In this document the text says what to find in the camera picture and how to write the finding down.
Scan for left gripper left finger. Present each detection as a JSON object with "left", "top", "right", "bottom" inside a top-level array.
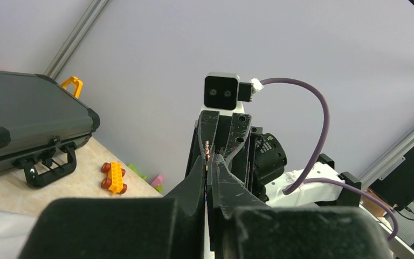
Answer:
[{"left": 19, "top": 157, "right": 205, "bottom": 258}]

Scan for white garment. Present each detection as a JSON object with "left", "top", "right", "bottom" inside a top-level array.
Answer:
[{"left": 0, "top": 210, "right": 37, "bottom": 258}]

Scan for yellow toy car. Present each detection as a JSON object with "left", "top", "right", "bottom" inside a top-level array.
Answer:
[{"left": 101, "top": 161, "right": 128, "bottom": 194}]

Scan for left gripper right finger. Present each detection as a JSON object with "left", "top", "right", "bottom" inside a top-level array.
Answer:
[{"left": 209, "top": 155, "right": 392, "bottom": 258}]

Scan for yellow toy bracket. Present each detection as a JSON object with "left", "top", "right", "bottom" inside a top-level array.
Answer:
[{"left": 60, "top": 76, "right": 83, "bottom": 99}]

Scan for black hard case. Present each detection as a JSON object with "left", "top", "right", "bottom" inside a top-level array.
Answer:
[{"left": 0, "top": 71, "right": 100, "bottom": 188}]

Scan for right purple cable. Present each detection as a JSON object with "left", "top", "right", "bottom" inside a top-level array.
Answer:
[{"left": 259, "top": 77, "right": 399, "bottom": 242}]

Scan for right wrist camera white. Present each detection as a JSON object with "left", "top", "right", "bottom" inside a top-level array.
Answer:
[{"left": 201, "top": 72, "right": 264, "bottom": 116}]

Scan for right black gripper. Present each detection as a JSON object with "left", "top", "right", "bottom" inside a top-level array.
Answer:
[{"left": 196, "top": 110, "right": 264, "bottom": 200}]

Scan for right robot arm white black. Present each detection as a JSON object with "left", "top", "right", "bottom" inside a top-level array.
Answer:
[{"left": 187, "top": 110, "right": 361, "bottom": 207}]

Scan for green pink toy blocks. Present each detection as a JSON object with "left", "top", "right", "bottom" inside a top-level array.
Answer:
[{"left": 128, "top": 164, "right": 165, "bottom": 193}]

